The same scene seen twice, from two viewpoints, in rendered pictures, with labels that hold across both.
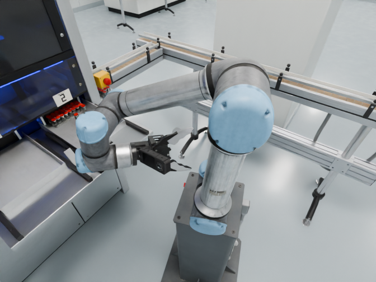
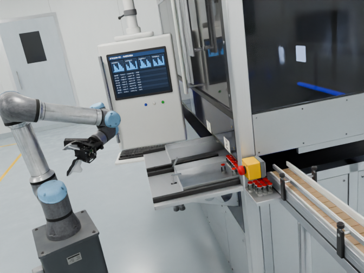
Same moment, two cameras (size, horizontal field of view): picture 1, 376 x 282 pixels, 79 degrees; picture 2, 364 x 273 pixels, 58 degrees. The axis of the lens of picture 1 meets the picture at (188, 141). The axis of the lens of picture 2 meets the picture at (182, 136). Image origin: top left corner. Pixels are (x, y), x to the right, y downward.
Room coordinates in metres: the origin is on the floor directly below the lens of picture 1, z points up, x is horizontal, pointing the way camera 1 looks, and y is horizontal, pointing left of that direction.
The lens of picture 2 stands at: (1.89, -0.55, 1.59)
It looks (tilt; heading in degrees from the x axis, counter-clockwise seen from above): 18 degrees down; 137
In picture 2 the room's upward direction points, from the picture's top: 9 degrees counter-clockwise
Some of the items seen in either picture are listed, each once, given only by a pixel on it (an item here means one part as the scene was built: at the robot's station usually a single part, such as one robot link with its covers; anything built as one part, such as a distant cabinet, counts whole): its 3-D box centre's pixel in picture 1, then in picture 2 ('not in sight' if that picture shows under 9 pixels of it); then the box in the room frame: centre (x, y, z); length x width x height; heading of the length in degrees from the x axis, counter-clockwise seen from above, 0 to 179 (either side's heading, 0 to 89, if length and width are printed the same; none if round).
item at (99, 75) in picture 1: (101, 79); (253, 167); (1.16, 0.48, 0.99); 0.08 x 0.07 x 0.07; 55
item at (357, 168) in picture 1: (255, 127); not in sight; (1.32, -0.52, 0.49); 1.60 x 0.08 x 0.12; 55
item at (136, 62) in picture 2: not in sight; (144, 90); (0.02, 0.88, 1.19); 0.50 x 0.19 x 0.78; 46
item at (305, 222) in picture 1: (316, 197); not in sight; (0.98, -1.01, 0.07); 0.50 x 0.08 x 0.14; 145
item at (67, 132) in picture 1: (83, 123); (212, 171); (0.89, 0.53, 0.90); 0.34 x 0.26 x 0.04; 55
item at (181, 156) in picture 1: (194, 139); not in sight; (1.64, -0.06, 0.07); 0.50 x 0.08 x 0.14; 145
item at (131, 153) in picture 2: not in sight; (148, 150); (0.16, 0.71, 0.82); 0.40 x 0.14 x 0.02; 46
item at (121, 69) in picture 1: (123, 65); (325, 210); (1.48, 0.44, 0.92); 0.69 x 0.16 x 0.16; 145
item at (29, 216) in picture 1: (63, 154); (191, 166); (0.71, 0.57, 0.87); 0.70 x 0.48 x 0.02; 145
